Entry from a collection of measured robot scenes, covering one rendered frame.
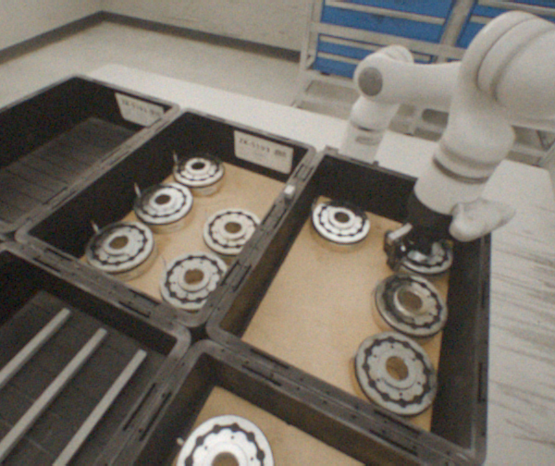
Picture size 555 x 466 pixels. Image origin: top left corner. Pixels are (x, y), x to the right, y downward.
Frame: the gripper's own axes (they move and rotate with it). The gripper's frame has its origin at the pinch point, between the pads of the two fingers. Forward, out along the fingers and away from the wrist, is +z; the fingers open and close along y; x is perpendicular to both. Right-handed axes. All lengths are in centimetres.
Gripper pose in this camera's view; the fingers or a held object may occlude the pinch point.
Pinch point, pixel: (405, 256)
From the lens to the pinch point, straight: 59.2
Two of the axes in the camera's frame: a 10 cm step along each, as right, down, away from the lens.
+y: -9.0, 3.0, -3.2
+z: -0.5, 6.6, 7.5
